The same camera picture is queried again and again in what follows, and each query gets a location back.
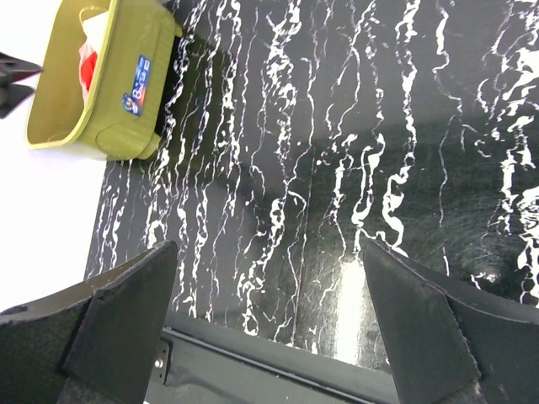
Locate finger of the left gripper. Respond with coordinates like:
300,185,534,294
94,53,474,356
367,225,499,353
0,53,42,118

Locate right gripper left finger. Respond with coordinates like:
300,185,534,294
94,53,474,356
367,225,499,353
1,241,178,403

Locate blue sticker label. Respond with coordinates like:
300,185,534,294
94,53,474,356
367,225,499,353
122,55,152,116

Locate salmon pink t shirt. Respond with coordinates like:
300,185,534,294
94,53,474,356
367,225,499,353
79,7,109,55

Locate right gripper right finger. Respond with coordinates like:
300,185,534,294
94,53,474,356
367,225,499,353
362,242,538,403

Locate red t shirt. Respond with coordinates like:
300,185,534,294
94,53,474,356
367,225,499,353
78,42,98,100

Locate olive green plastic bin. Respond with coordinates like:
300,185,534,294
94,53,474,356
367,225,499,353
26,1,182,161

